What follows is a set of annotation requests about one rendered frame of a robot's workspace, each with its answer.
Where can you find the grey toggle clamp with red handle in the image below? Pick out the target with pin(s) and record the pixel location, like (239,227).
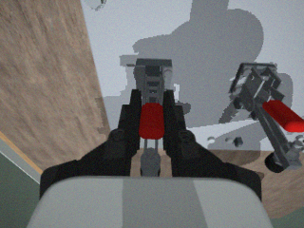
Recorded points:
(256,93)

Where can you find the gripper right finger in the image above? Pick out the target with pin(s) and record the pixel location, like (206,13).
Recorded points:
(189,159)

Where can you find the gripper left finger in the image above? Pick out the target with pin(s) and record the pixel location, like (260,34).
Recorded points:
(111,158)

